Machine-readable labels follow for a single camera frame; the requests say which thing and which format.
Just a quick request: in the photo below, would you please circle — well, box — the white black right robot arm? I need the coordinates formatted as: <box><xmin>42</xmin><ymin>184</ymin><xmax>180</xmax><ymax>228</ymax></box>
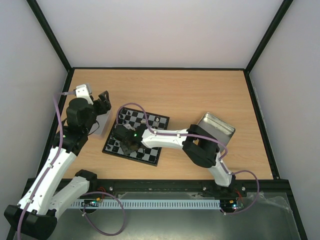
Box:
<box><xmin>112</xmin><ymin>124</ymin><xmax>236</xmax><ymax>196</ymax></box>

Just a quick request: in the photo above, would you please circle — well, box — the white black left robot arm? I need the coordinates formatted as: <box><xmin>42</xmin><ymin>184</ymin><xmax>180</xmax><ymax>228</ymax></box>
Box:
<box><xmin>4</xmin><ymin>89</ymin><xmax>112</xmax><ymax>240</ymax></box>

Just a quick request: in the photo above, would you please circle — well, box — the black white chess board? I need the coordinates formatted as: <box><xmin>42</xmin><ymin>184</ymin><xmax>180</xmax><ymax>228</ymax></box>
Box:
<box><xmin>102</xmin><ymin>107</ymin><xmax>170</xmax><ymax>167</ymax></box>

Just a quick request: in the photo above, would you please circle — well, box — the silver metal tray left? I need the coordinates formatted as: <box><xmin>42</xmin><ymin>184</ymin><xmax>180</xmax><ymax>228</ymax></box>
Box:
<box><xmin>88</xmin><ymin>110</ymin><xmax>112</xmax><ymax>139</ymax></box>

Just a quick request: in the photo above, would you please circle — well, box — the silver metal tray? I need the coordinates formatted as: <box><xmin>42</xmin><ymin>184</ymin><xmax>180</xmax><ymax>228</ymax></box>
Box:
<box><xmin>88</xmin><ymin>110</ymin><xmax>112</xmax><ymax>139</ymax></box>
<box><xmin>197</xmin><ymin>112</ymin><xmax>236</xmax><ymax>146</ymax></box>

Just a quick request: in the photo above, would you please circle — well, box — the silver metal tray right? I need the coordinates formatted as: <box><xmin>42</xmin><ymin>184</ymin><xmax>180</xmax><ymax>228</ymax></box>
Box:
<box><xmin>197</xmin><ymin>112</ymin><xmax>236</xmax><ymax>146</ymax></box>

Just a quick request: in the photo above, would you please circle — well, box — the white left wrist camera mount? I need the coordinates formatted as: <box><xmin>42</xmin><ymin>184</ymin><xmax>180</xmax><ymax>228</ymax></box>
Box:
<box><xmin>75</xmin><ymin>83</ymin><xmax>94</xmax><ymax>105</ymax></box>

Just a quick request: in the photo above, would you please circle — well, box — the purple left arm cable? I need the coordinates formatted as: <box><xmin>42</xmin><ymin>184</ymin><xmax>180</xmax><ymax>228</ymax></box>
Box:
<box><xmin>16</xmin><ymin>91</ymin><xmax>127</xmax><ymax>237</ymax></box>

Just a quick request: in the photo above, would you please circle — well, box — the light blue cable duct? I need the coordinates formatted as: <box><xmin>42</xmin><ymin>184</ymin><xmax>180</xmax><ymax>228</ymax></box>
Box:
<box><xmin>86</xmin><ymin>199</ymin><xmax>221</xmax><ymax>210</ymax></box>

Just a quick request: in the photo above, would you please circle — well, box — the black enclosure frame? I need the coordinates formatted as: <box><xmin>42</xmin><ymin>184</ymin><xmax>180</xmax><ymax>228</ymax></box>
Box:
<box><xmin>26</xmin><ymin>0</ymin><xmax>308</xmax><ymax>240</ymax></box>

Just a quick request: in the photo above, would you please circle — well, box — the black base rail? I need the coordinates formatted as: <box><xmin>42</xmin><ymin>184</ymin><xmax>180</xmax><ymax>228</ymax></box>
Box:
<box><xmin>90</xmin><ymin>179</ymin><xmax>293</xmax><ymax>199</ymax></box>

